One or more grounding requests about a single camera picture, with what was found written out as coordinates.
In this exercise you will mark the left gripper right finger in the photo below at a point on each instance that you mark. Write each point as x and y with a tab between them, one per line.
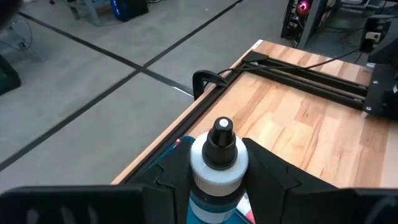
280	199

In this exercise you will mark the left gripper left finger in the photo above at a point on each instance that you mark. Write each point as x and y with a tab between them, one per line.
168	193

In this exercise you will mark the blue plastic tray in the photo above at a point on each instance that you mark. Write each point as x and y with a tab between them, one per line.
170	153

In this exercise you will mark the red food colouring bottle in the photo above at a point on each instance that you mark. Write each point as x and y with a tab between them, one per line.
178	142

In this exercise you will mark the dark-tipped food colouring bottle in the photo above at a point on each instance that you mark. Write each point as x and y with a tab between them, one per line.
217	174

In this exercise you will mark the black computer tower pink light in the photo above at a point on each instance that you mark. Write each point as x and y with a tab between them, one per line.
292	25

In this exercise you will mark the black computer blue light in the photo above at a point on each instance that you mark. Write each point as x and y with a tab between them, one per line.
130	9

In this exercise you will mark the grey metal stand legs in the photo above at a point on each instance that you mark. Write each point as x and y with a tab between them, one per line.
90	12

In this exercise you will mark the dark box green light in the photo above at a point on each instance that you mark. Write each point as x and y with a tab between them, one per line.
7	77

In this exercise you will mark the grey metal stand foot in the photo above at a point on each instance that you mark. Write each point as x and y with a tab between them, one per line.
23	43

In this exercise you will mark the black aluminium table frame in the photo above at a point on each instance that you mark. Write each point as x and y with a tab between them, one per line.
255	57

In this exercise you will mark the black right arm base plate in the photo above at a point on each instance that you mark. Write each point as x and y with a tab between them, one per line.
384	93

